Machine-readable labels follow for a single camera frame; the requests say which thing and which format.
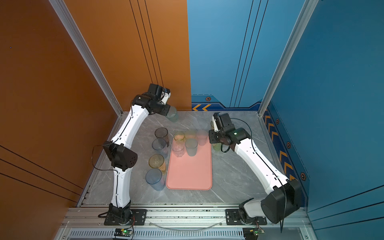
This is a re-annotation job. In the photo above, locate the tall green glass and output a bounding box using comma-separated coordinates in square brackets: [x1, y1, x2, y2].
[212, 143, 222, 152]

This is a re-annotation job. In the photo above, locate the pale pink clear glass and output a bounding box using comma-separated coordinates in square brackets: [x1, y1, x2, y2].
[196, 130, 209, 146]

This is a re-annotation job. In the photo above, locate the yellow-green short glass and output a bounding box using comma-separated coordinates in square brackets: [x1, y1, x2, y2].
[184, 130, 197, 140]

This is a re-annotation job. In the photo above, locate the smoky grey glass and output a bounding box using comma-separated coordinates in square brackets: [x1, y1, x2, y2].
[155, 127, 170, 147]

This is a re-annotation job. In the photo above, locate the small green glass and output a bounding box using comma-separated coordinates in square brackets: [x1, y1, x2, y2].
[174, 131, 186, 144]

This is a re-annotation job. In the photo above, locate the clear short glass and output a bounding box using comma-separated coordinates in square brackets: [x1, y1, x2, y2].
[172, 140, 185, 158]

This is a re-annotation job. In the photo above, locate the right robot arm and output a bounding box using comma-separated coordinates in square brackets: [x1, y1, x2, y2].
[209, 113, 302, 225]

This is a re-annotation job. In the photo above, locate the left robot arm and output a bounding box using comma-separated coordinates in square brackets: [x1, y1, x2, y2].
[103, 84, 171, 222]

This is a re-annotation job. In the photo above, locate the pink plastic tray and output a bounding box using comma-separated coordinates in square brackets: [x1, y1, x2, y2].
[166, 143, 213, 191]

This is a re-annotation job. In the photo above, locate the blue short glass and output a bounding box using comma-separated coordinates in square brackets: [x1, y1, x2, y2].
[152, 138, 169, 159]

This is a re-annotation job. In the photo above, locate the amber orange glass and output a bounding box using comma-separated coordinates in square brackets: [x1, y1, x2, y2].
[149, 154, 166, 175]

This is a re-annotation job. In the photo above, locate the tall blue glass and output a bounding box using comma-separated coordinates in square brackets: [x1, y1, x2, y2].
[145, 169, 165, 191]

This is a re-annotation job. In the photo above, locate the right green circuit board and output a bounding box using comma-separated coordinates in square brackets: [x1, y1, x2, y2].
[243, 228, 265, 240]

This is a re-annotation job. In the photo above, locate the green circuit board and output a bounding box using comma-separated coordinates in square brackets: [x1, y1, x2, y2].
[113, 228, 134, 240]
[243, 228, 265, 240]

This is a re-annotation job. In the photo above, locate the left green circuit board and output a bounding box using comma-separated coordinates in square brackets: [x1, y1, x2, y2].
[113, 228, 134, 240]

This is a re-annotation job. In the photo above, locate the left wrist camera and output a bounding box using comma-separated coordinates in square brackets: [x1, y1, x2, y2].
[161, 88, 171, 105]

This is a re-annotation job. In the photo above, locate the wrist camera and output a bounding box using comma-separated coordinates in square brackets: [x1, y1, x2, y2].
[211, 114, 219, 132]
[161, 88, 171, 105]

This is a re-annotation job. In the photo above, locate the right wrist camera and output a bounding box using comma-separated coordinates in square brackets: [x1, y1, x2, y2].
[211, 114, 219, 132]

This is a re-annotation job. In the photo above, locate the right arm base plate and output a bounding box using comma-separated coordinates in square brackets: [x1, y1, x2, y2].
[225, 209, 267, 226]

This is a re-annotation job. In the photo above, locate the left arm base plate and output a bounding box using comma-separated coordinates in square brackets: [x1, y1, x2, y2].
[104, 209, 147, 226]

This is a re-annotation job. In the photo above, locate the left aluminium corner post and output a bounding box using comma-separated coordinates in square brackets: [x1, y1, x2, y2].
[49, 0, 123, 117]

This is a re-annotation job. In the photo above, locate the aluminium corner post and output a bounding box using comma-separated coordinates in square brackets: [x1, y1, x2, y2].
[258, 0, 319, 117]
[49, 0, 123, 117]

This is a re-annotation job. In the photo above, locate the aluminium front rail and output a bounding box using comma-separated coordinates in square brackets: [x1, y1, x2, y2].
[55, 204, 317, 240]

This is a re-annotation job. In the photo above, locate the right aluminium corner post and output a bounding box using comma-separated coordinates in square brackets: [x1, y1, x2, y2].
[258, 0, 319, 117]

